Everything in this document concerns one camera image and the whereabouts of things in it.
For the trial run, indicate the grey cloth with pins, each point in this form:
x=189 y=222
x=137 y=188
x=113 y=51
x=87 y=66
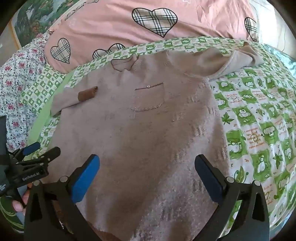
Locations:
x=148 y=129

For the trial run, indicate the green checked printed blanket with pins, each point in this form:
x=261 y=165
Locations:
x=259 y=129

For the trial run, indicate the framed landscape painting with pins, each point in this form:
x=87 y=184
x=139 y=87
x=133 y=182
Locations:
x=32 y=18

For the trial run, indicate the dark green patterned cloth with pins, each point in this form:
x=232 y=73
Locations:
x=9 y=215

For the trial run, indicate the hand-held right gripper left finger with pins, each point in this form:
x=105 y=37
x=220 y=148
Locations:
x=85 y=179

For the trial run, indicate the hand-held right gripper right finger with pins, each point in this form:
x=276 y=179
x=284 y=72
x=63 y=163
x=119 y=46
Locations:
x=209 y=179

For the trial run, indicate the floral bed sheet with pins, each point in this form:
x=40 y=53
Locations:
x=16 y=92

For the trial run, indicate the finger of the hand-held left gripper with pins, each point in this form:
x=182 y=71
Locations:
x=31 y=148
x=49 y=154

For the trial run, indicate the pink quilt with plaid hearts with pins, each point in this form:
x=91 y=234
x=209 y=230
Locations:
x=129 y=30

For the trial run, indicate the person's left hand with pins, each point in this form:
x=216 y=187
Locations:
x=19 y=206

